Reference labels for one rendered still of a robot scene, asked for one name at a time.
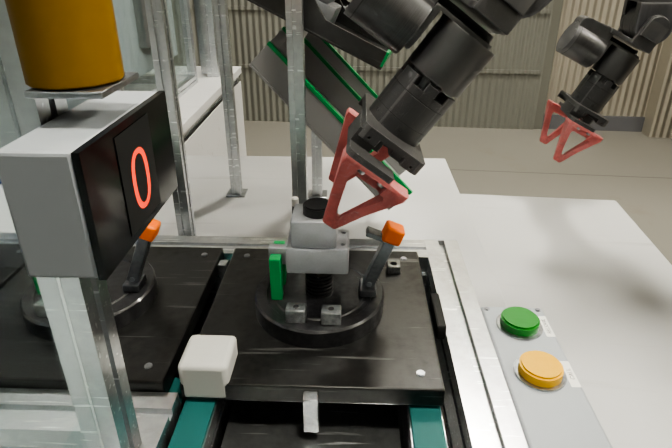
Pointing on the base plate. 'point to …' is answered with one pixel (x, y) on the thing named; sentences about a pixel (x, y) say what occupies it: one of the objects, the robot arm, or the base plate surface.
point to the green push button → (520, 321)
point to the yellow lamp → (65, 34)
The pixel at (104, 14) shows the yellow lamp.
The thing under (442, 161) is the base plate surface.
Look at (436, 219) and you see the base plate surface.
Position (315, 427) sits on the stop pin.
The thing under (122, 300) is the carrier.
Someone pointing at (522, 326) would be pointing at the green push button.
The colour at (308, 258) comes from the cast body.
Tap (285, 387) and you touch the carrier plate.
